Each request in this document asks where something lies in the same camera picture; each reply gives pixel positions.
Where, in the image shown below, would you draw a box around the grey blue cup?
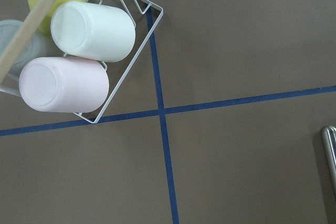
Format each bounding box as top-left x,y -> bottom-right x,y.
1,19 -> 64,79

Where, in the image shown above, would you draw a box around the white cup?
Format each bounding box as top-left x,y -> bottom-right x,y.
50,1 -> 135,62

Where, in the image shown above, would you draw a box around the white wire cup rack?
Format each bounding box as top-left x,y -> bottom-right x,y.
0,0 -> 164,124

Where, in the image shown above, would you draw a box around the wooden rack handle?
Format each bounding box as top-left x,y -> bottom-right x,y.
1,0 -> 56,81

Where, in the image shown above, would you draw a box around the pink cup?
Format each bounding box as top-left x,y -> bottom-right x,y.
19,57 -> 109,113

